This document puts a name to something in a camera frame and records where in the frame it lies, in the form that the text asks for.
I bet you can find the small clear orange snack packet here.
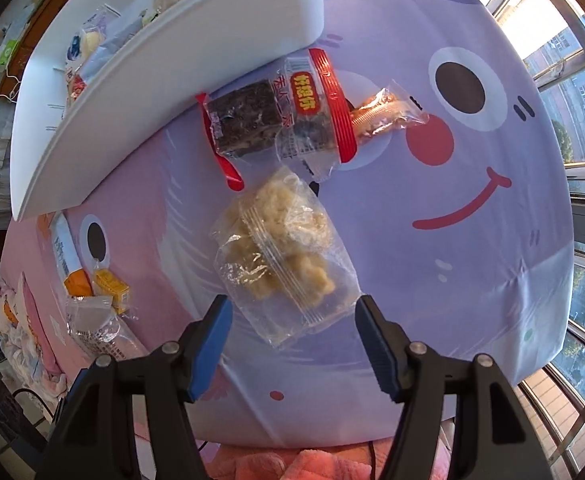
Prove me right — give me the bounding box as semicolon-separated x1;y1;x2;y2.
349;79;431;140

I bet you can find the red edged dark cake packet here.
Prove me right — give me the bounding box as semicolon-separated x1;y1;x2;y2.
195;49;359;192

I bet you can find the white and orange wafer packet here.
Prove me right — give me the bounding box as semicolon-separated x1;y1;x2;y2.
50;212;96;297

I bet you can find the pink towel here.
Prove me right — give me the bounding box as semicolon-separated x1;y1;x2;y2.
212;439;453;480

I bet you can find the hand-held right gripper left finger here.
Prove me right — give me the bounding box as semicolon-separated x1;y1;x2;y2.
37;294;234;480

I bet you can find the metal framed window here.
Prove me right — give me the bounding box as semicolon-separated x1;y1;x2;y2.
447;0;585;476

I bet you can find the cartoon printed blanket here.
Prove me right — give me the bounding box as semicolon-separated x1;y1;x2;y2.
0;0;576;450

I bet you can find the large clear pastry packet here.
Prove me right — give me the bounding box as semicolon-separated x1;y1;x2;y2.
66;294;149;362

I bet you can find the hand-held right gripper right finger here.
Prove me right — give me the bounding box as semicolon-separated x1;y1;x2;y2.
355;294;553;480

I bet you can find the white plastic bin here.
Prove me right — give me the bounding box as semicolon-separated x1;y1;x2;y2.
10;0;326;223

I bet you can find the blue and white snack packet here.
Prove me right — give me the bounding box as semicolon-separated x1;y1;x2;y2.
65;6;110;68

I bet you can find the yellow wrapped candy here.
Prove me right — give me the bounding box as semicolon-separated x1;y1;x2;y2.
91;266;134;317

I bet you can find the clear yellow puff snack packet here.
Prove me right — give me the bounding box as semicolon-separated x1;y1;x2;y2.
210;165;362;348

